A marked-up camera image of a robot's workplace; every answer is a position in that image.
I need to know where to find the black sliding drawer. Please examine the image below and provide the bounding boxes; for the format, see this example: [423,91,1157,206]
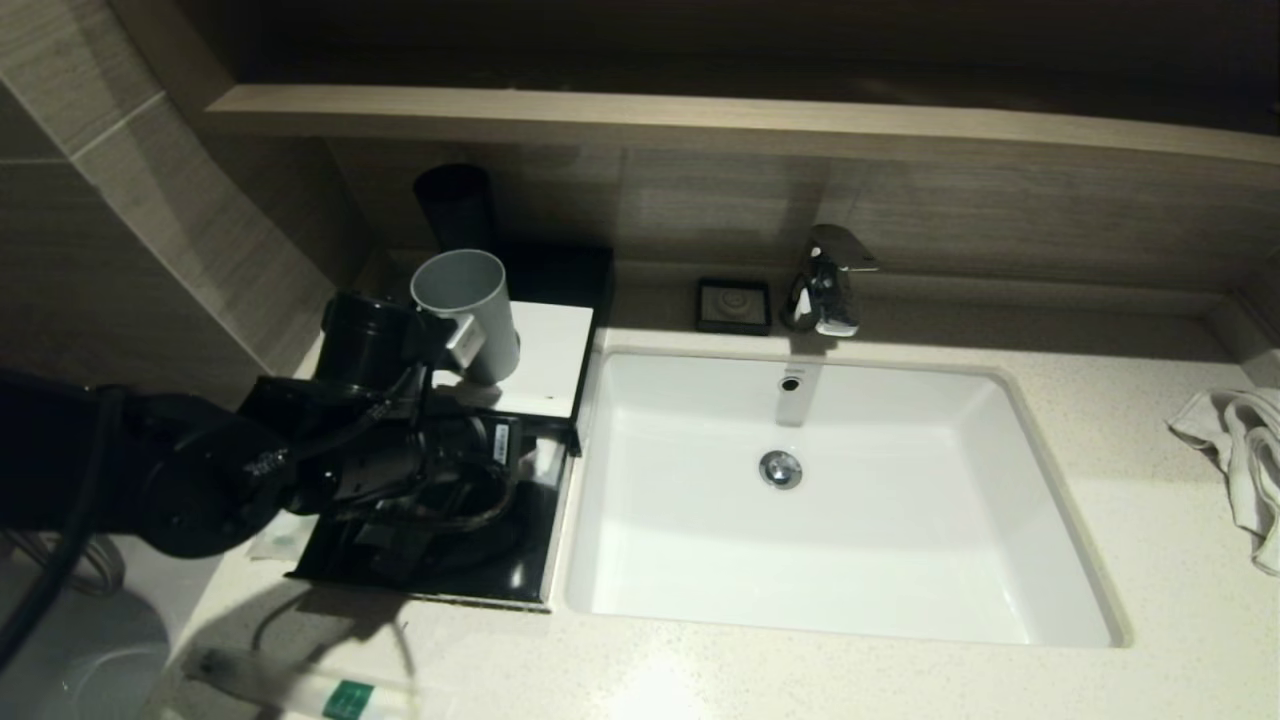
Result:
[288,413,577,612]

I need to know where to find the small clear plastic packet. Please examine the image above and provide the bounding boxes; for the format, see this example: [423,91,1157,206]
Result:
[248,512,317,562]

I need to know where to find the long packet with green label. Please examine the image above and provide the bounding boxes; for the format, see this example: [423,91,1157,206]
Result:
[185,645,421,720]

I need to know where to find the white rectangular mat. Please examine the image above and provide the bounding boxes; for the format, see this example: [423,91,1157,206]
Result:
[432,300,596,420]

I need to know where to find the grey plastic cup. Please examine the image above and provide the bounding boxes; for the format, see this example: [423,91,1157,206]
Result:
[410,249,522,386]

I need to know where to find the black plastic cup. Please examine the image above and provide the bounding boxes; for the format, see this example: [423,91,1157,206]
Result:
[414,164,501,256]

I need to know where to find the black square soap dish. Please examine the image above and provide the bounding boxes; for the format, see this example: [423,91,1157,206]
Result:
[696,279,772,337]

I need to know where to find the chrome sink drain stopper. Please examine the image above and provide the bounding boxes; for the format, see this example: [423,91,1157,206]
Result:
[758,450,803,491]

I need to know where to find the chrome faucet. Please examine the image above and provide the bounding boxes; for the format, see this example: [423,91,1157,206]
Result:
[782,226,879,339]

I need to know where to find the white rectangular sink basin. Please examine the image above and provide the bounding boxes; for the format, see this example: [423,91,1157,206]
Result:
[566,347,1131,647]

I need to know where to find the grey toilet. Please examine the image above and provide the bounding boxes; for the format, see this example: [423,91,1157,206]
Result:
[0,590,173,720]

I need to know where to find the white crumpled towel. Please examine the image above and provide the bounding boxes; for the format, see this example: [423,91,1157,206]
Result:
[1165,388,1280,577]

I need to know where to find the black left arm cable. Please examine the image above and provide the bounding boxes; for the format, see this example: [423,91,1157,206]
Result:
[400,460,518,531]

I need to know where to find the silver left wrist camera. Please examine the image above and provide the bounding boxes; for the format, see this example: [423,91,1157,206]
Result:
[444,315,489,370]

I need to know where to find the light wooden wall shelf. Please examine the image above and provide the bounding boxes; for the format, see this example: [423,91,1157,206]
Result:
[208,86,1280,173]

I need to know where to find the black looped hose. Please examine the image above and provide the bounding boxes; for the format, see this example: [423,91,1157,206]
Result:
[0,530,127,599]

